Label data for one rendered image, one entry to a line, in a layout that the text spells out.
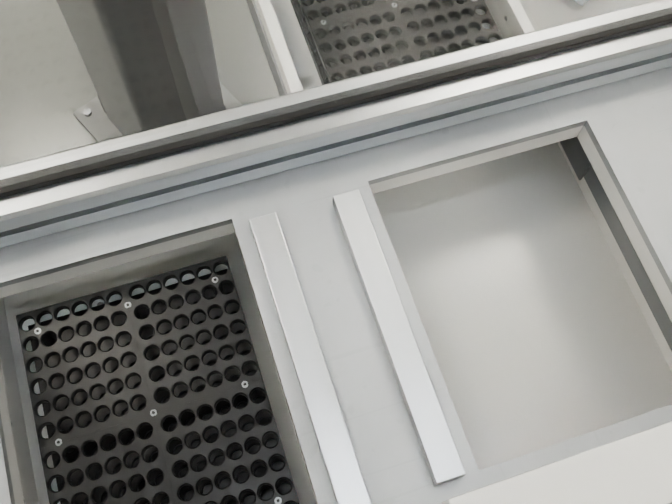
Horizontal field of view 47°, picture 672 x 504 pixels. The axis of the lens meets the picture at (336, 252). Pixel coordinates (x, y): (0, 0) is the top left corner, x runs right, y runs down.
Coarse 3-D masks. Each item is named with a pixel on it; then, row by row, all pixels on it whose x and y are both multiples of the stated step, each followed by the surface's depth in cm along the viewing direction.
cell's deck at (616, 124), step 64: (448, 128) 65; (512, 128) 65; (576, 128) 67; (640, 128) 66; (256, 192) 62; (320, 192) 62; (640, 192) 63; (0, 256) 59; (64, 256) 60; (128, 256) 61; (256, 256) 60; (320, 256) 60; (384, 256) 60; (640, 256) 64; (320, 320) 58; (0, 384) 57; (384, 384) 56; (0, 448) 54; (384, 448) 55; (576, 448) 55
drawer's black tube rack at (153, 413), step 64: (128, 320) 62; (192, 320) 66; (64, 384) 60; (128, 384) 63; (192, 384) 63; (256, 384) 61; (64, 448) 58; (128, 448) 58; (192, 448) 59; (256, 448) 62
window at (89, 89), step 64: (0, 0) 40; (64, 0) 42; (128, 0) 43; (192, 0) 45; (256, 0) 46; (320, 0) 48; (384, 0) 50; (448, 0) 52; (512, 0) 55; (576, 0) 57; (640, 0) 60; (0, 64) 44; (64, 64) 46; (128, 64) 48; (192, 64) 50; (256, 64) 52; (320, 64) 54; (384, 64) 57; (448, 64) 60; (0, 128) 50; (64, 128) 52; (128, 128) 54; (192, 128) 56
